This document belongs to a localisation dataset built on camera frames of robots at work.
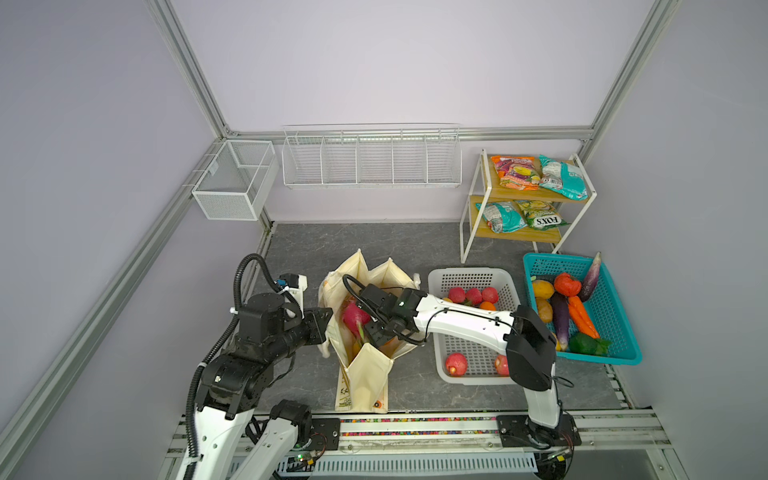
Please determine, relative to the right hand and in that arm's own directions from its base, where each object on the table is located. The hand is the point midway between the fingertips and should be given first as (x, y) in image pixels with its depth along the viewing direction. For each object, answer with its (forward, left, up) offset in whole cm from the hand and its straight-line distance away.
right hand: (377, 332), depth 83 cm
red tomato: (+16, -59, -1) cm, 61 cm away
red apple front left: (-8, -21, -2) cm, 23 cm away
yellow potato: (+16, -52, -3) cm, 55 cm away
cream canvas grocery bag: (-13, +2, +10) cm, 17 cm away
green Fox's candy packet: (+36, -53, +11) cm, 64 cm away
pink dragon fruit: (+1, +6, +6) cm, 9 cm away
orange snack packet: (+34, -39, +28) cm, 59 cm away
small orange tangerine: (+11, -33, -3) cm, 35 cm away
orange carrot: (+10, -63, -7) cm, 64 cm away
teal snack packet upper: (+33, -52, +28) cm, 67 cm away
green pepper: (-1, -58, -4) cm, 58 cm away
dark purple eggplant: (+10, -57, -6) cm, 58 cm away
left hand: (-5, +9, +19) cm, 21 cm away
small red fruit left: (+14, -25, -3) cm, 29 cm away
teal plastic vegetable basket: (+10, -69, -4) cm, 70 cm away
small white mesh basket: (+47, +50, +16) cm, 70 cm away
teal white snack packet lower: (+35, -40, +11) cm, 54 cm away
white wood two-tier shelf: (+37, -49, +17) cm, 63 cm away
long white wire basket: (+52, +2, +23) cm, 57 cm away
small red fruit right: (+14, -35, -3) cm, 38 cm away
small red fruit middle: (+14, -30, -3) cm, 33 cm away
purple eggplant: (+19, -67, 0) cm, 70 cm away
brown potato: (+9, -51, -4) cm, 52 cm away
